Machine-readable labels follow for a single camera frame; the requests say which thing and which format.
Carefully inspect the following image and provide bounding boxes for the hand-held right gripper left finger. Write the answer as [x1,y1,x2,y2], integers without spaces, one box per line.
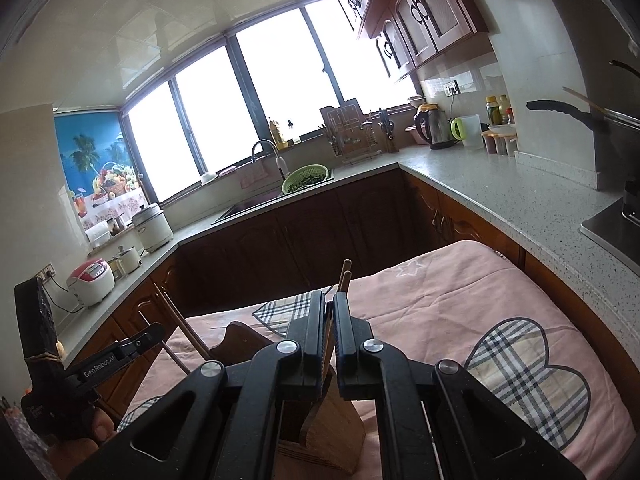
[65,290,329,480]

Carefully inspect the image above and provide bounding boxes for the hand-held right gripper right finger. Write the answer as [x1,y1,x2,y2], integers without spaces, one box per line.
[333,291,587,480]

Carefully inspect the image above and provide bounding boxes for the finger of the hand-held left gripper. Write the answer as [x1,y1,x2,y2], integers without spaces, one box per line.
[14,276,65,368]
[116,322,167,362]

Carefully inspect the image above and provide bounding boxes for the metal chopstick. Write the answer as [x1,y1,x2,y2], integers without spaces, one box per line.
[137,310,193,376]

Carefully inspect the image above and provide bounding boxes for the wooden utensil holder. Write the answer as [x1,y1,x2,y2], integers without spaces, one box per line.
[209,321,369,467]

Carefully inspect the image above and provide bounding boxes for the person's left hand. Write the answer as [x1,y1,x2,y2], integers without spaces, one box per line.
[46,406,122,480]

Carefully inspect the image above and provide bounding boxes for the floral patterned cloth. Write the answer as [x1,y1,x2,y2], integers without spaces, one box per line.
[0,397,48,480]

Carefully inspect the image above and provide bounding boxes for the white and pink rice cooker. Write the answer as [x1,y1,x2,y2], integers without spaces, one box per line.
[67,257,116,309]

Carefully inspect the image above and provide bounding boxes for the small white electric pot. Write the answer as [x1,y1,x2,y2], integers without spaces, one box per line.
[112,245,143,277]

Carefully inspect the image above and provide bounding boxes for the paper towel roll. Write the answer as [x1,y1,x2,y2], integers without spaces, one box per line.
[86,222,113,248]

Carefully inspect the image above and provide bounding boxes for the pink plaid-heart tablecloth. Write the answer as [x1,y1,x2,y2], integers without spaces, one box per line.
[119,239,622,480]

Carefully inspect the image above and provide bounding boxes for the large white rice cooker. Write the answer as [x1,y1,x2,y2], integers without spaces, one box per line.
[131,202,174,253]

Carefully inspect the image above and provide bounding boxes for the kitchen sink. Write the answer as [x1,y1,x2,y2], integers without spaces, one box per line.
[210,180,337,226]

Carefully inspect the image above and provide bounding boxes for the tropical fruit window poster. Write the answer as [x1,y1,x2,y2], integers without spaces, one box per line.
[54,110,146,231]

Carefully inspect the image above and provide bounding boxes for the green colander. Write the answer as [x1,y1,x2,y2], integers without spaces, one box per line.
[281,164,332,196]

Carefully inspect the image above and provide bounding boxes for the pink dish cloth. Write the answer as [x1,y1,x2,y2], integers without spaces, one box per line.
[239,167,271,190]

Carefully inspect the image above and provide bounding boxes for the chrome sink faucet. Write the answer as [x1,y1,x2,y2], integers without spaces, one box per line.
[250,139,290,182]

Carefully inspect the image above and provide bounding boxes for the grey speckled countertop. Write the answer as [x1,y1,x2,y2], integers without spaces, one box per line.
[59,144,640,356]

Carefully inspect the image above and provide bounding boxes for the knife block with scissors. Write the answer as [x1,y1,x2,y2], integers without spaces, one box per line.
[377,108,401,153]

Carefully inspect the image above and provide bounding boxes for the steel electric kettle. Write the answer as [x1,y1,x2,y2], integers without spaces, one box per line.
[413,103,460,150]

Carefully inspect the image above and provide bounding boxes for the seasoning jar set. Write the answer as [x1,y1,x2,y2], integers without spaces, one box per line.
[481,127,518,157]

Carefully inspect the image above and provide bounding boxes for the kitchen window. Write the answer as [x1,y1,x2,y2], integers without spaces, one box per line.
[120,0,421,204]

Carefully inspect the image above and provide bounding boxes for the condiment bottles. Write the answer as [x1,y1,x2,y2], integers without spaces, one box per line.
[485,93,516,127]

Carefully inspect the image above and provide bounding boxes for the gas stove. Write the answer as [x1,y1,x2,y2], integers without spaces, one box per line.
[579,180,640,273]

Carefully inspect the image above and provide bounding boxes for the black wok with lid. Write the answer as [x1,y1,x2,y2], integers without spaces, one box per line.
[526,60,640,191]

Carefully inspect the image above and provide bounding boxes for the wooden spatula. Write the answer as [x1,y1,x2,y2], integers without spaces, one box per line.
[562,86,608,117]

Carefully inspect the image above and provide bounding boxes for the wire dish rack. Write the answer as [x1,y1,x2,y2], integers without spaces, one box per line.
[320,98,381,165]

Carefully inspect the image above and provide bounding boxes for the clear jug with green handle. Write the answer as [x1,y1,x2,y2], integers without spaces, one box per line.
[451,114,483,148]

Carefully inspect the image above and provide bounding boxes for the wooden wall cabinets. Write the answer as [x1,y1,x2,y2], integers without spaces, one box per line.
[320,0,490,83]

